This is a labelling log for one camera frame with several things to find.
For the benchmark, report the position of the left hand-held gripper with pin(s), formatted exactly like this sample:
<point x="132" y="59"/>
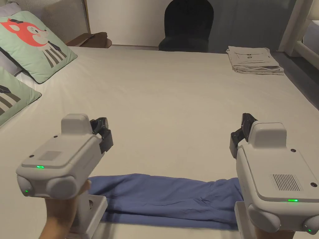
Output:
<point x="62" y="159"/>

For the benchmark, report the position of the person's left hand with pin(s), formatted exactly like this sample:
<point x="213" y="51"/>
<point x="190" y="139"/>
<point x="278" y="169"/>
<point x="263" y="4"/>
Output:
<point x="58" y="214"/>

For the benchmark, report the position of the green cushion with striped print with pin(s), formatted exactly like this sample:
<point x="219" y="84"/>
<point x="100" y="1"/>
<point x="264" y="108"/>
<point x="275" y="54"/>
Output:
<point x="15" y="99"/>

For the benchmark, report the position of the padded beige headboard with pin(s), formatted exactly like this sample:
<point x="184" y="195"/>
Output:
<point x="62" y="17"/>

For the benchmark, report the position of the folded beige garment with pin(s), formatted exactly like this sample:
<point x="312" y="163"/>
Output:
<point x="251" y="61"/>

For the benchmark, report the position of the grey pillow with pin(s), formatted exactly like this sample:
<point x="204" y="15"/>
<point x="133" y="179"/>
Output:
<point x="8" y="7"/>

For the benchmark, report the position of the bed with beige sheet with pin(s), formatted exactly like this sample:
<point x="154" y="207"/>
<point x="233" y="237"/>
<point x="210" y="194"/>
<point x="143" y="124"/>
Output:
<point x="162" y="99"/>

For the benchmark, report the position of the blue garment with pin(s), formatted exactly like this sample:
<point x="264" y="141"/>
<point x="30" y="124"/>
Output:
<point x="162" y="196"/>

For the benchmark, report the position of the white bed frame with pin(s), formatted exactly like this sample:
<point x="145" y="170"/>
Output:
<point x="291" y="27"/>

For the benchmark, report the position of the person's right hand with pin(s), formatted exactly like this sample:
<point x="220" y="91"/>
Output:
<point x="274" y="235"/>

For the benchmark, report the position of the green cushion with fox print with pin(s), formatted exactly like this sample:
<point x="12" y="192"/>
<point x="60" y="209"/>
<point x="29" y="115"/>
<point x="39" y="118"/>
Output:
<point x="37" y="47"/>

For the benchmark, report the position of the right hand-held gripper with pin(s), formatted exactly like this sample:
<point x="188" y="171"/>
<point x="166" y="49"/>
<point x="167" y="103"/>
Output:
<point x="271" y="169"/>

